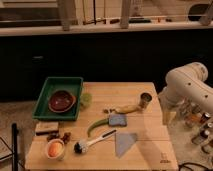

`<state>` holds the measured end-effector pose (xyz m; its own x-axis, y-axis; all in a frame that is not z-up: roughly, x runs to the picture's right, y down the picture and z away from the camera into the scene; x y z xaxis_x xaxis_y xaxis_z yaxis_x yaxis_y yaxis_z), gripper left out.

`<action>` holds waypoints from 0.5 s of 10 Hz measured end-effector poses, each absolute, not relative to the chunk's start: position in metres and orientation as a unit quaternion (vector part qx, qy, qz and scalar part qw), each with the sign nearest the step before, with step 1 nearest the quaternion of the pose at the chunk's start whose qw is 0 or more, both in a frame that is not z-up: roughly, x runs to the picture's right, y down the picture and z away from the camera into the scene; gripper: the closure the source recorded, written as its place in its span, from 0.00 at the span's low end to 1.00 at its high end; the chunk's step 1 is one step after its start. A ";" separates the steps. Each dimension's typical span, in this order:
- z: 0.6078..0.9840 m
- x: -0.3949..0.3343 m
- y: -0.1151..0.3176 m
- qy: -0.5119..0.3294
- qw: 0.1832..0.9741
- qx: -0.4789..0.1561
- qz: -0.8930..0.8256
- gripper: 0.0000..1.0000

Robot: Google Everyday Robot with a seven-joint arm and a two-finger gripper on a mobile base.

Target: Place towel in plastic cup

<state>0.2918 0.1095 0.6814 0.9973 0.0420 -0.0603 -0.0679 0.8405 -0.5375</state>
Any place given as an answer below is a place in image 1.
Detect small wooden block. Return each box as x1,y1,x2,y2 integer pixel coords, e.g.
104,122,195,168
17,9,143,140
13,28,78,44
35,122,59,135

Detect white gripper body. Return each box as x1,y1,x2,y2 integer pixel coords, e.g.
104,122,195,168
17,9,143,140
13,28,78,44
159,89,177,125

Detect black stand pole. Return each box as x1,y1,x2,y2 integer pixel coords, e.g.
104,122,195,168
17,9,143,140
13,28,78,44
12,123,18,171

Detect metal cup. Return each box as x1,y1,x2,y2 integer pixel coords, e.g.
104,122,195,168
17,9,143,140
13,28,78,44
139,93,152,108

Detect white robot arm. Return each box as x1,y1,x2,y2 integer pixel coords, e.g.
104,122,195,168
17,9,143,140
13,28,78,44
158,62,213,125

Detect yellow banana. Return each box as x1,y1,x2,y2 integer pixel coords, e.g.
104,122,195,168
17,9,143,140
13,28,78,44
112,105,140,114

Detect dark red bowl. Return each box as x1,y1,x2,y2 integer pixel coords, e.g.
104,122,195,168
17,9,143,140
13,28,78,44
48,90,76,113

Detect green plastic tray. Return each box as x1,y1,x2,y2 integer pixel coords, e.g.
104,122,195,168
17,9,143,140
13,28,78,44
33,77,83,121

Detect light green plastic cup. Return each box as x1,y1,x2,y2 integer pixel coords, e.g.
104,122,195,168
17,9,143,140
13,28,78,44
80,93,92,108

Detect brown dried fruit pieces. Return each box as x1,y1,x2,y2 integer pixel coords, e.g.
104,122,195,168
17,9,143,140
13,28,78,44
47,132,71,144

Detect grey blue towel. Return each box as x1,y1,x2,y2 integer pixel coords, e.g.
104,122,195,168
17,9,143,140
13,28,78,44
115,133,137,158

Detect white dish brush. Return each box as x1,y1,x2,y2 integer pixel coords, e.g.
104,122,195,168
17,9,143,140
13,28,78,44
74,129,117,154

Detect blue sponge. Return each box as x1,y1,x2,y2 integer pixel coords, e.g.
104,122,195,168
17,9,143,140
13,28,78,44
109,114,127,127

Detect spice bottle rack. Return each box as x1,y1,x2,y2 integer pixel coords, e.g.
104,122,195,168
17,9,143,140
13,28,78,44
180,101,212,145

